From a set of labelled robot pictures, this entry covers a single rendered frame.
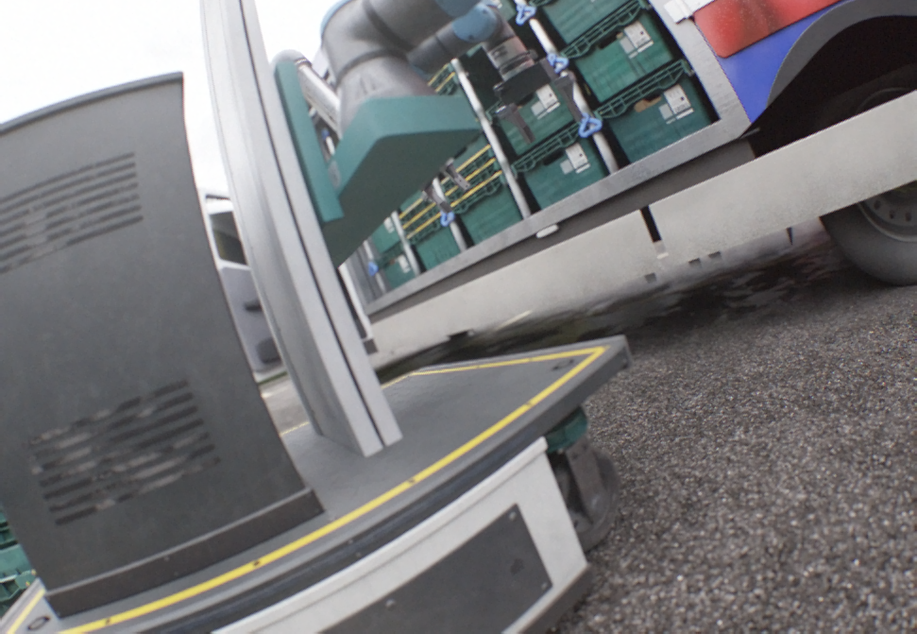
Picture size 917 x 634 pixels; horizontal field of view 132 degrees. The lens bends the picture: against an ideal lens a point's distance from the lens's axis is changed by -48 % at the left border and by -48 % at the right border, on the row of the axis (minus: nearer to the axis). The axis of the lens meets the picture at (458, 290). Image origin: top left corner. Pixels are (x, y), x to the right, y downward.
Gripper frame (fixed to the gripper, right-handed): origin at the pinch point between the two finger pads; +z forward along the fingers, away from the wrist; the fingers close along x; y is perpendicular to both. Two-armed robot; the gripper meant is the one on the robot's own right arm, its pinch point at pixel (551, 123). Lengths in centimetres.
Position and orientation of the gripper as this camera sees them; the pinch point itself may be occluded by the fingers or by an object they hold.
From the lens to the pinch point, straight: 91.1
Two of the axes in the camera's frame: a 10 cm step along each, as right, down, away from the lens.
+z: 5.4, 7.7, 3.4
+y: -5.1, 6.2, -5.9
